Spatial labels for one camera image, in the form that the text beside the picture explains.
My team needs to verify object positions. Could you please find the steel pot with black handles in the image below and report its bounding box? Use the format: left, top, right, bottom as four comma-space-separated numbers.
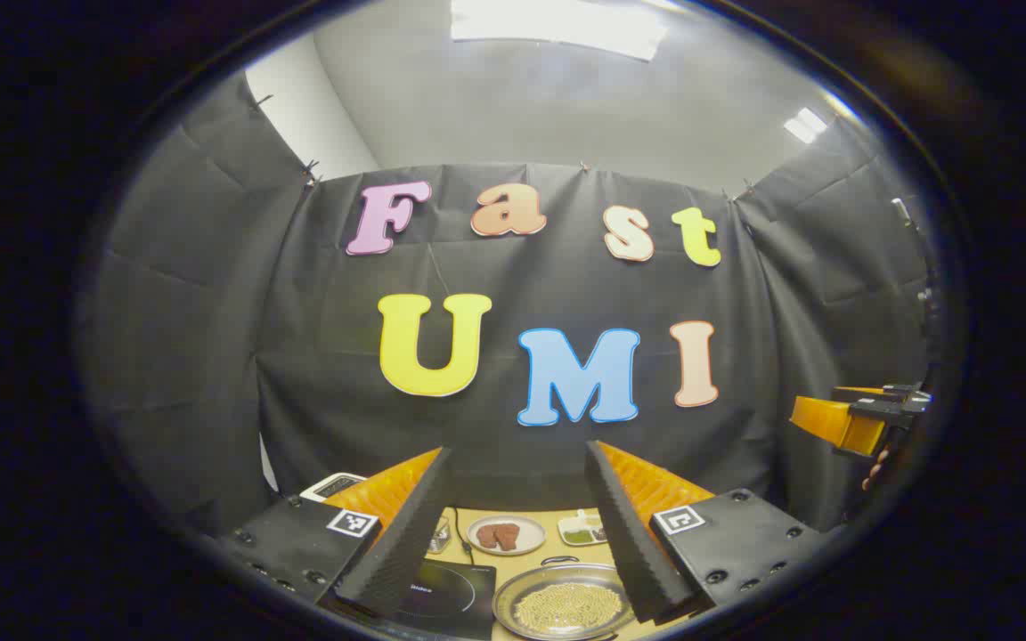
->
493, 556, 634, 641

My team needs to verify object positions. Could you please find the black power cable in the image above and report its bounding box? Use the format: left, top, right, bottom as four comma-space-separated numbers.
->
452, 507, 476, 566

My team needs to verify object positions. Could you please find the dark metal stand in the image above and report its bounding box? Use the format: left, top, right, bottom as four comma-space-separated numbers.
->
892, 196, 937, 339

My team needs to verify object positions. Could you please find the round white plate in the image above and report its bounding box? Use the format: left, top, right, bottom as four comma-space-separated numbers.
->
467, 515, 547, 557

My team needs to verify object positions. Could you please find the pile of yellow soybeans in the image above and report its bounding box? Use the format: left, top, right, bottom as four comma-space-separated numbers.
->
513, 581, 625, 635

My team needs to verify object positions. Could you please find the white divided dish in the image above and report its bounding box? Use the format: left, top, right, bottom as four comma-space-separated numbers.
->
558, 509, 608, 547

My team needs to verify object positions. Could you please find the white toaster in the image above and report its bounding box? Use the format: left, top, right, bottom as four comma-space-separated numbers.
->
299, 472, 367, 504

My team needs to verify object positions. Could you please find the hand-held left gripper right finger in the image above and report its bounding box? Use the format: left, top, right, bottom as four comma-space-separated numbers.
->
584, 440, 826, 624

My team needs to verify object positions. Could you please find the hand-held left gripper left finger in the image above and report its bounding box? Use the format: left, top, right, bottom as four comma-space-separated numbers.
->
215, 447, 453, 621

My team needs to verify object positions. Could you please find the black induction cooktop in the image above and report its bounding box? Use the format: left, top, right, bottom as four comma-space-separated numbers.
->
388, 559, 496, 640

